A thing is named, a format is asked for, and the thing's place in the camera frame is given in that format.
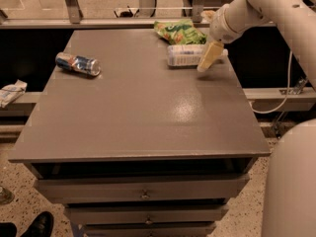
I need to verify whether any top drawer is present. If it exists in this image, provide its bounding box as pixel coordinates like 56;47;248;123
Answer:
35;174;249;204

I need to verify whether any middle drawer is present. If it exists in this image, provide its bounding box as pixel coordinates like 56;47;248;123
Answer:
64;204;228;225

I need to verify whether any blue silver soda can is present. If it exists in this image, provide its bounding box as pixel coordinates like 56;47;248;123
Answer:
55;52;101;77

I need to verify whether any green rice chip bag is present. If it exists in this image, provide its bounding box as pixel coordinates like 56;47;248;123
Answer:
154;20;206;45

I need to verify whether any blue label plastic bottle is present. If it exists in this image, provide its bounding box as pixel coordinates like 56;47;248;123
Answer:
166;43;229;68

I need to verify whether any metal railing frame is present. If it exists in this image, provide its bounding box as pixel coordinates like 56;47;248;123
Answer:
0;0;316;30

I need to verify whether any black shoe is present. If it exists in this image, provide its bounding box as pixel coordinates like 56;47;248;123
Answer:
21;211;54;237

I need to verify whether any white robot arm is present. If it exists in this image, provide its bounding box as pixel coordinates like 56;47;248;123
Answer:
209;0;316;237

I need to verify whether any drawer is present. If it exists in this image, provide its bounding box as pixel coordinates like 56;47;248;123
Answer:
84;222;216;237
35;174;249;204
64;204;228;225

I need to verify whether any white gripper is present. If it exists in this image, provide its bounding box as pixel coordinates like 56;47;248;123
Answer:
197;4;241;72

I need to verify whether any white blue snack packet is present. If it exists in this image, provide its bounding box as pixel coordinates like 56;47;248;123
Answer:
0;80;28;108

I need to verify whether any bottom drawer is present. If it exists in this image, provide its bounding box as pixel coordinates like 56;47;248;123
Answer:
84;222;216;237

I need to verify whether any white cable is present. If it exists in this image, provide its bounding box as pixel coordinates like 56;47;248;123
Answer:
249;49;292;115

